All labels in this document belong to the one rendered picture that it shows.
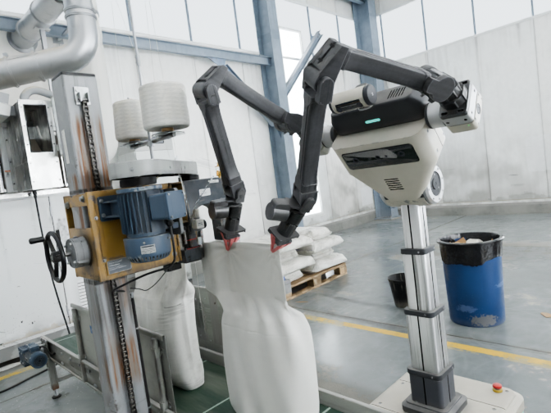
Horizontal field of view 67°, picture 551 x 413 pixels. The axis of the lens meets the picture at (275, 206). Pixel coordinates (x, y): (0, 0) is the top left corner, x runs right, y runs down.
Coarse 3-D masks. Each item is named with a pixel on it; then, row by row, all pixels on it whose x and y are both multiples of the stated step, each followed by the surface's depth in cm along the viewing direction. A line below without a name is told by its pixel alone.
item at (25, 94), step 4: (28, 88) 348; (32, 88) 350; (36, 88) 353; (40, 88) 357; (44, 88) 361; (24, 92) 345; (28, 92) 346; (32, 92) 350; (36, 92) 353; (40, 92) 357; (44, 92) 360; (48, 92) 363; (20, 96) 343; (24, 96) 343; (28, 96) 346; (44, 96) 364; (48, 96) 365
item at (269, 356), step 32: (224, 256) 168; (256, 256) 152; (224, 288) 169; (256, 288) 154; (224, 320) 162; (256, 320) 150; (288, 320) 143; (224, 352) 165; (256, 352) 149; (288, 352) 142; (256, 384) 151; (288, 384) 142
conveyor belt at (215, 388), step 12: (72, 336) 295; (72, 348) 270; (204, 360) 225; (204, 372) 210; (216, 372) 208; (204, 384) 197; (216, 384) 195; (180, 396) 189; (192, 396) 187; (204, 396) 186; (216, 396) 184; (228, 396) 183; (180, 408) 178; (192, 408) 177; (204, 408) 176; (216, 408) 174; (228, 408) 173; (324, 408) 164
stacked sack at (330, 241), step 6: (318, 240) 498; (324, 240) 497; (330, 240) 502; (336, 240) 509; (342, 240) 519; (306, 246) 486; (312, 246) 480; (318, 246) 482; (324, 246) 490; (330, 246) 501; (300, 252) 490; (306, 252) 485; (312, 252) 479
